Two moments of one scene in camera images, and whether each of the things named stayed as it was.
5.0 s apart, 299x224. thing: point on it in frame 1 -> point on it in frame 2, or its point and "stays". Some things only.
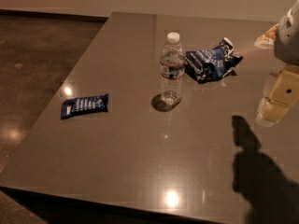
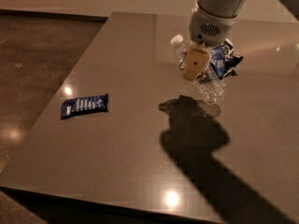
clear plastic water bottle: [172, 69] -> [208, 90]
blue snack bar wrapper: [84, 105] stays
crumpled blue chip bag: [211, 64] stays
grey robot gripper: [288, 42] -> [209, 28]
